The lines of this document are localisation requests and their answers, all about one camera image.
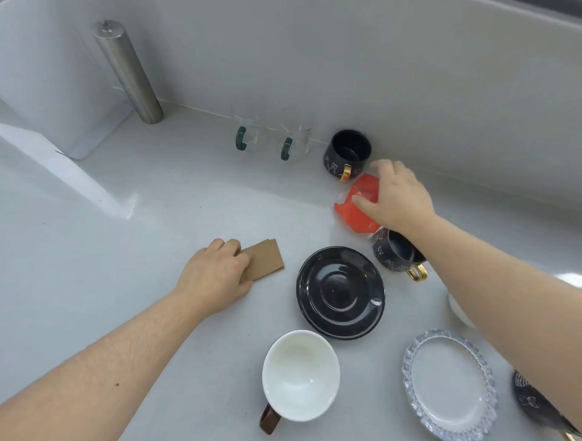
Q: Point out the brown cardboard piece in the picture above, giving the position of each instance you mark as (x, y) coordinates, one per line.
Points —
(266, 259)

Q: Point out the white ceramic cup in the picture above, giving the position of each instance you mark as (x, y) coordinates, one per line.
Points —
(459, 311)

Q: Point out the clear glass plate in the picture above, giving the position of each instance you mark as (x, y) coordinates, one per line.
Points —
(448, 386)

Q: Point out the red plastic piece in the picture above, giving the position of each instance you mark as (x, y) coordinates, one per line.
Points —
(352, 211)

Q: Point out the person's right thumb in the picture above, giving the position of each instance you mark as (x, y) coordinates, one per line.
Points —
(365, 204)

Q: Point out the steel cylinder post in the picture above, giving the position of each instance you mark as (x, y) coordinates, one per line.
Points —
(129, 72)

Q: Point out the person's left forearm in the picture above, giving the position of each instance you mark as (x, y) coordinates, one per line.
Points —
(104, 372)

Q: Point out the person's left little finger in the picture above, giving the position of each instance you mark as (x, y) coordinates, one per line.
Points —
(201, 252)

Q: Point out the person's right hand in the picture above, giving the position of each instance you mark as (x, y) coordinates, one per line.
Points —
(402, 204)

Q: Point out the black saucer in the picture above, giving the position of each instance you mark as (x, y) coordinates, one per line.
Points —
(340, 293)

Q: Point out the person's left thumb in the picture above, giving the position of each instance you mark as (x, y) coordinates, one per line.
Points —
(244, 288)

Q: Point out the person's right middle finger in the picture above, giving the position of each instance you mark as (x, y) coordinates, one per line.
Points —
(400, 169)

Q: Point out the person's right forearm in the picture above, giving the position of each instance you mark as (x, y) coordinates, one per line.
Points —
(509, 300)

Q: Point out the person's left middle finger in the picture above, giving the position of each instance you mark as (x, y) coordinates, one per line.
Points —
(232, 246)

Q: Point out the person's left hand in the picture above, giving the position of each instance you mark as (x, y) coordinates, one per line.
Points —
(209, 281)

